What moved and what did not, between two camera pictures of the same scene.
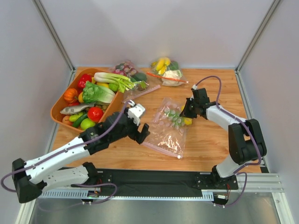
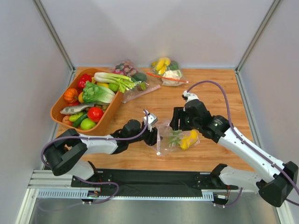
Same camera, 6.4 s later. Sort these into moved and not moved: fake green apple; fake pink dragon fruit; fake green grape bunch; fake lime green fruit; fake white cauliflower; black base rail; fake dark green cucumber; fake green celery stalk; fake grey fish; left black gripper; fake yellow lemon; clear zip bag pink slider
Moved: fake yellow lemon; fake green grape bunch; clear zip bag pink slider; left black gripper
Not moved: black base rail; fake green apple; fake white cauliflower; fake lime green fruit; fake dark green cucumber; fake grey fish; fake pink dragon fruit; fake green celery stalk
